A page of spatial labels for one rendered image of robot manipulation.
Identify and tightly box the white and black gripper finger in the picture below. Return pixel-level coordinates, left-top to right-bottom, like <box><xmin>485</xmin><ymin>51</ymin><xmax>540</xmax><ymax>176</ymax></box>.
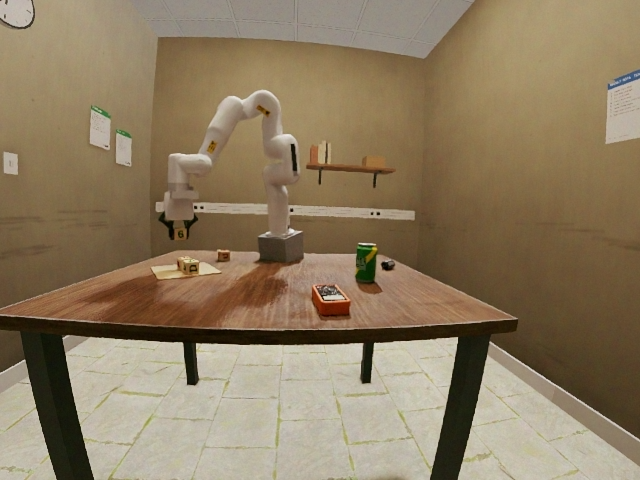
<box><xmin>158</xmin><ymin>210</ymin><xmax>174</xmax><ymax>240</ymax></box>
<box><xmin>183</xmin><ymin>214</ymin><xmax>198</xmax><ymax>239</ymax></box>

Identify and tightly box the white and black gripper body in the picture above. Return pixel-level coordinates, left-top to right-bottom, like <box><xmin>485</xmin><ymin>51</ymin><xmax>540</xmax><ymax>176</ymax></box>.
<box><xmin>163</xmin><ymin>191</ymin><xmax>194</xmax><ymax>220</ymax></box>

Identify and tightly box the tan square mat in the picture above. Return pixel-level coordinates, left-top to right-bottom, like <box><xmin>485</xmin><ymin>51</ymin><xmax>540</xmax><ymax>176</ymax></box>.
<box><xmin>151</xmin><ymin>262</ymin><xmax>222</xmax><ymax>281</ymax></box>

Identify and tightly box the green drink can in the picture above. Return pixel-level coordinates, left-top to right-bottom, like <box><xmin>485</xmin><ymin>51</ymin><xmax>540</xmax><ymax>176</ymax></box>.
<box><xmin>355</xmin><ymin>243</ymin><xmax>377</xmax><ymax>283</ymax></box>

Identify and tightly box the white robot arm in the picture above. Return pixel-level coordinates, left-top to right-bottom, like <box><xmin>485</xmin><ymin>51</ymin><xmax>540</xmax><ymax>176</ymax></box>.
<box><xmin>168</xmin><ymin>90</ymin><xmax>300</xmax><ymax>237</ymax></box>

